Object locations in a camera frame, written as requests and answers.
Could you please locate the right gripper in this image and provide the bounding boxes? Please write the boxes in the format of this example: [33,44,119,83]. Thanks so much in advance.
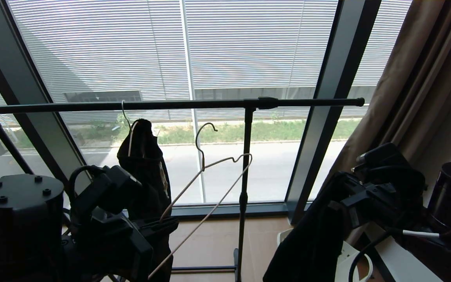
[339,183,404,230]

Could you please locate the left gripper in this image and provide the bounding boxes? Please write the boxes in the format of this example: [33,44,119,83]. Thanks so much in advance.
[88,213,155,282]

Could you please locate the black shorts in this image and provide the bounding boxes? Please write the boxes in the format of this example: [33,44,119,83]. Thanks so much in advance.
[117,119,180,282]

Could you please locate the pink clothes hanger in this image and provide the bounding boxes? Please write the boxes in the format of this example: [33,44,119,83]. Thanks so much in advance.
[121,100,140,157]
[147,122,253,279]

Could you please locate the black garment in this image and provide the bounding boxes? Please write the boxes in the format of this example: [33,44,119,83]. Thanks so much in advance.
[263,172,353,282]

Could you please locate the white laundry basket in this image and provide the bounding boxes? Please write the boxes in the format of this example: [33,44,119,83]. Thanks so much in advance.
[276,228,374,282]

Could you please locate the black clothes rack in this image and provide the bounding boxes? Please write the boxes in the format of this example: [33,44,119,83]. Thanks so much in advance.
[0,97,365,282]

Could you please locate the brown curtain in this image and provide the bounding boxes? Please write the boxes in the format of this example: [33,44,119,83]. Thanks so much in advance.
[319,0,451,243]

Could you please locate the window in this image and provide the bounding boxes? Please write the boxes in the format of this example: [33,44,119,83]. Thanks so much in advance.
[0,0,412,224]

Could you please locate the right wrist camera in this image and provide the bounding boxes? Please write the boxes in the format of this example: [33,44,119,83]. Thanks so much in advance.
[351,142,426,196]

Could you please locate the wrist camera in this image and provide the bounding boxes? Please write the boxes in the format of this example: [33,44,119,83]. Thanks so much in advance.
[351,142,426,196]
[69,164,143,226]

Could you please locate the black cable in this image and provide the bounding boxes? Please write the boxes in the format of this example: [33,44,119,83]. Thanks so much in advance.
[348,231,396,282]

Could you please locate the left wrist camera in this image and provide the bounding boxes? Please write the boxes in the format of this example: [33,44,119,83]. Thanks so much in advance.
[69,164,143,226]

